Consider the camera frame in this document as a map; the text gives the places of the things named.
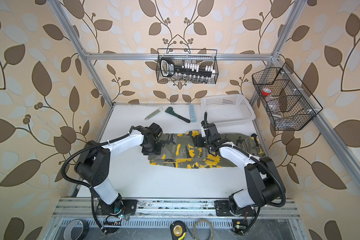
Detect camouflage trousers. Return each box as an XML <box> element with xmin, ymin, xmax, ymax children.
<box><xmin>148</xmin><ymin>131</ymin><xmax>266</xmax><ymax>169</ymax></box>

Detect white plastic basket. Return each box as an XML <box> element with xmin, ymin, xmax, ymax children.
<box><xmin>201</xmin><ymin>94</ymin><xmax>256</xmax><ymax>124</ymax></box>

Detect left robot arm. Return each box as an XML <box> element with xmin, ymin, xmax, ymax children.
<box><xmin>61</xmin><ymin>123</ymin><xmax>163</xmax><ymax>215</ymax></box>

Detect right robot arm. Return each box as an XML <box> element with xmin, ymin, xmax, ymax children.
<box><xmin>196</xmin><ymin>112</ymin><xmax>287</xmax><ymax>216</ymax></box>

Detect light blue sanding block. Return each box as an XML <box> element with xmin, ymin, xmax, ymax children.
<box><xmin>189</xmin><ymin>104</ymin><xmax>196</xmax><ymax>123</ymax></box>

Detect pale green utility knife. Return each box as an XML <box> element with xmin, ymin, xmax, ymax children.
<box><xmin>145</xmin><ymin>108</ymin><xmax>163</xmax><ymax>121</ymax></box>

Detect black socket set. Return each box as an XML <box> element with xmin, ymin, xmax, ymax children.
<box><xmin>160</xmin><ymin>58</ymin><xmax>216</xmax><ymax>77</ymax></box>

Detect yellow tape measure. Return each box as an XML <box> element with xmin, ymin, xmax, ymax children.
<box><xmin>170</xmin><ymin>221</ymin><xmax>187</xmax><ymax>240</ymax></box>

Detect grey tape roll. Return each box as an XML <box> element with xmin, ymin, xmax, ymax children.
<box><xmin>63</xmin><ymin>219</ymin><xmax>90</xmax><ymax>240</ymax></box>

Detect black wire basket centre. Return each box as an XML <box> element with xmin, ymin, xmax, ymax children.
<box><xmin>156</xmin><ymin>48</ymin><xmax>219</xmax><ymax>85</ymax></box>

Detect black wire basket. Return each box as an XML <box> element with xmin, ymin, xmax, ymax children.
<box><xmin>156</xmin><ymin>48</ymin><xmax>219</xmax><ymax>85</ymax></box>
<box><xmin>252</xmin><ymin>63</ymin><xmax>323</xmax><ymax>131</ymax></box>

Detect black wire basket right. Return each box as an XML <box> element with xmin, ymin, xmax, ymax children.
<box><xmin>252</xmin><ymin>63</ymin><xmax>323</xmax><ymax>131</ymax></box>

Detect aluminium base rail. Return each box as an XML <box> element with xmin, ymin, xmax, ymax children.
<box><xmin>52</xmin><ymin>197</ymin><xmax>301</xmax><ymax>218</ymax></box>

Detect aluminium frame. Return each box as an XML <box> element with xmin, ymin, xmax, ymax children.
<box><xmin>48</xmin><ymin>1</ymin><xmax>360</xmax><ymax>190</ymax></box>

